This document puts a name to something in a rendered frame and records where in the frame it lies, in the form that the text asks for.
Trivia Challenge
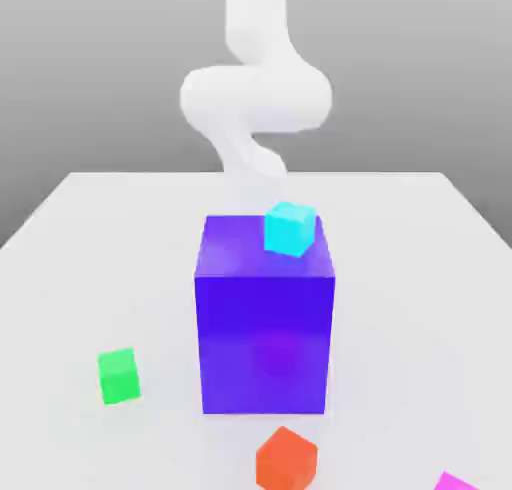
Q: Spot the small magenta cube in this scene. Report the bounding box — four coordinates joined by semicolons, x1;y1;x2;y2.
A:
433;470;481;490

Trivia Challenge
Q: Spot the small cyan cube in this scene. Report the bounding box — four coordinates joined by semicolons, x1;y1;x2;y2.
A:
263;201;317;258

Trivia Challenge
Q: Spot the small green cube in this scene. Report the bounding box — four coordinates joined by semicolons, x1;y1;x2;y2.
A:
96;346;142;406

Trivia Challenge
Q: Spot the large purple box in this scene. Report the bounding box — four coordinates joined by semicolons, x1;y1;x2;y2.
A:
193;214;336;416

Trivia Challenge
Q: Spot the small orange cube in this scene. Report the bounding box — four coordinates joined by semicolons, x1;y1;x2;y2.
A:
255;425;320;490

